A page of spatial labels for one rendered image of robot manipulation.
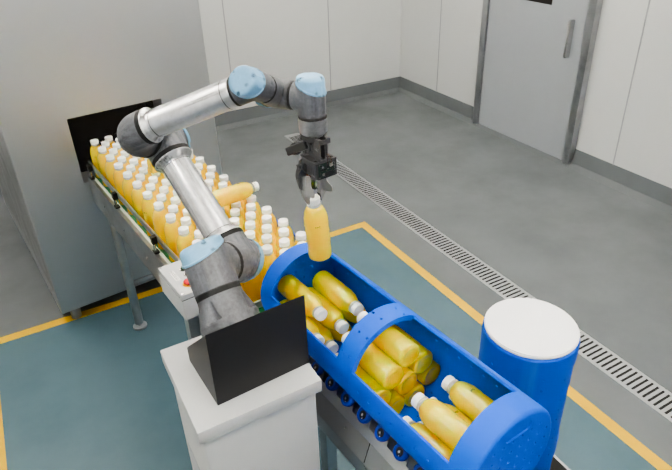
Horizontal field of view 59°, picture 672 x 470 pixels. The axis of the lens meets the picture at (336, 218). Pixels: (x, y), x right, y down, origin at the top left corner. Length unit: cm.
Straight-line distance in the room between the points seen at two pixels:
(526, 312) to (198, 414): 104
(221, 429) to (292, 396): 18
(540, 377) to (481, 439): 55
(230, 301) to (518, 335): 88
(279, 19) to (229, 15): 54
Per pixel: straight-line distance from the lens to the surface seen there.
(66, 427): 325
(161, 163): 171
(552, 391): 192
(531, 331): 189
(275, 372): 152
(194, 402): 152
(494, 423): 135
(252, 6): 625
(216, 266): 147
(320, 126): 154
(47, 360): 366
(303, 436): 165
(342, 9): 672
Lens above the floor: 223
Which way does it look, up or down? 30 degrees down
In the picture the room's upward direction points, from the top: 2 degrees counter-clockwise
